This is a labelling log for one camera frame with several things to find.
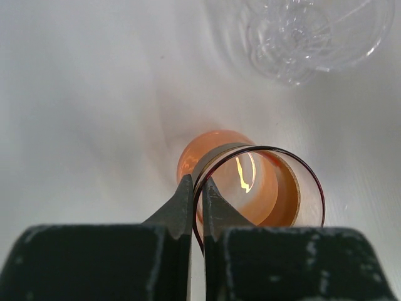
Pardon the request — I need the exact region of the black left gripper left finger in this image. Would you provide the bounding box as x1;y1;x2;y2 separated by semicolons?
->
1;175;193;300

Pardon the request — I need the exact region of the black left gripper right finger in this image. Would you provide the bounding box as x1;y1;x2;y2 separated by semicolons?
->
202;180;395;300

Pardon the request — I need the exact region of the orange liquid glass beaker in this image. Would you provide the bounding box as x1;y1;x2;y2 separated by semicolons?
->
176;130;326;247

